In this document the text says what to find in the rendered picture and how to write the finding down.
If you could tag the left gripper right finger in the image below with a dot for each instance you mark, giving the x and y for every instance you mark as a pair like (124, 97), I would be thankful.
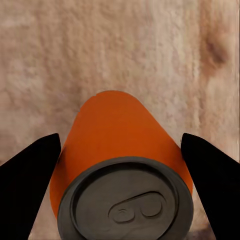
(216, 177)

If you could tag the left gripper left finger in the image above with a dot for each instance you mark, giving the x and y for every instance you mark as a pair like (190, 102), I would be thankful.
(23, 183)

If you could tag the can of soda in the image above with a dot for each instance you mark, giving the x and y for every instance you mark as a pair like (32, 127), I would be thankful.
(120, 175)

